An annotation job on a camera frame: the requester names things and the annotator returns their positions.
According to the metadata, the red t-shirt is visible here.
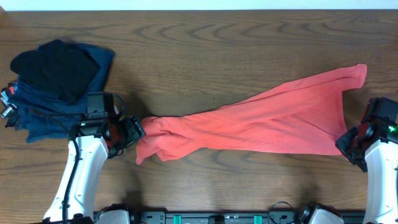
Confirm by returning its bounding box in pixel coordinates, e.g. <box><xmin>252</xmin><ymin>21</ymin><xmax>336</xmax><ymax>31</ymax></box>
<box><xmin>136</xmin><ymin>63</ymin><xmax>368</xmax><ymax>164</ymax></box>

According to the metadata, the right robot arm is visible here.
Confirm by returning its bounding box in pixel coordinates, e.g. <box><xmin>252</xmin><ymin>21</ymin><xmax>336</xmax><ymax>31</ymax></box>
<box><xmin>335</xmin><ymin>97</ymin><xmax>397</xmax><ymax>224</ymax></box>

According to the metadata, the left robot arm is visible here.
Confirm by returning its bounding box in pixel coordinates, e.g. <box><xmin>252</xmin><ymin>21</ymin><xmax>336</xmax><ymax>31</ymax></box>
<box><xmin>42</xmin><ymin>92</ymin><xmax>145</xmax><ymax>223</ymax></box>

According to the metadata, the navy blue folded garment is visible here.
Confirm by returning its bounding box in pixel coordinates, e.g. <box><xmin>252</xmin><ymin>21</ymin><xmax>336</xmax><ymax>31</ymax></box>
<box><xmin>12</xmin><ymin>44</ymin><xmax>114</xmax><ymax>143</ymax></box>

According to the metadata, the black folded garment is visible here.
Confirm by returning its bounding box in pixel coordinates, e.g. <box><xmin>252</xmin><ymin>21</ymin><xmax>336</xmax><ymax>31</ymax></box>
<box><xmin>10</xmin><ymin>40</ymin><xmax>100</xmax><ymax>102</ymax></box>

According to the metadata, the dark garment with printed graphics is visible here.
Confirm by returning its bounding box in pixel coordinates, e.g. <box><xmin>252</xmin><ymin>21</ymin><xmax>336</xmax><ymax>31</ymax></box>
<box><xmin>1</xmin><ymin>81</ymin><xmax>19</xmax><ymax>128</ymax></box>

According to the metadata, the left black cable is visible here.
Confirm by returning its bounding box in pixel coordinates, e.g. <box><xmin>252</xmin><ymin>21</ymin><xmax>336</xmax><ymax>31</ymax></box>
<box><xmin>28</xmin><ymin>108</ymin><xmax>88</xmax><ymax>224</ymax></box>

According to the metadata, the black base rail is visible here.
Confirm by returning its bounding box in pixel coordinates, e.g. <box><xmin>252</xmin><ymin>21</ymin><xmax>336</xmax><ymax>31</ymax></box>
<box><xmin>93</xmin><ymin>202</ymin><xmax>364</xmax><ymax>224</ymax></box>

